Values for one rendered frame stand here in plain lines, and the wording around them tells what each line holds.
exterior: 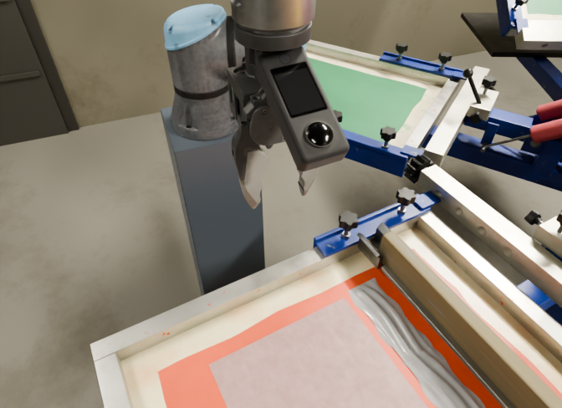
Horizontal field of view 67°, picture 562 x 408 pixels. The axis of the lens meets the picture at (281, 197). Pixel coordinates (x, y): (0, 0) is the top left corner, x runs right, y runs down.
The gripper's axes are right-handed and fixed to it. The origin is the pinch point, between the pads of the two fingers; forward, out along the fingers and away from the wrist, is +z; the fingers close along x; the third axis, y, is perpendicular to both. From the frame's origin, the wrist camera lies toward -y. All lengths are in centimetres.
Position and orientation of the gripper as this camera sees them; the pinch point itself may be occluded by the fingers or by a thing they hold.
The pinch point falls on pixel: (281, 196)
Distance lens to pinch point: 50.6
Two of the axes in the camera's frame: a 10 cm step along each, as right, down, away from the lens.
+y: -3.6, -6.3, 6.9
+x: -9.3, 2.4, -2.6
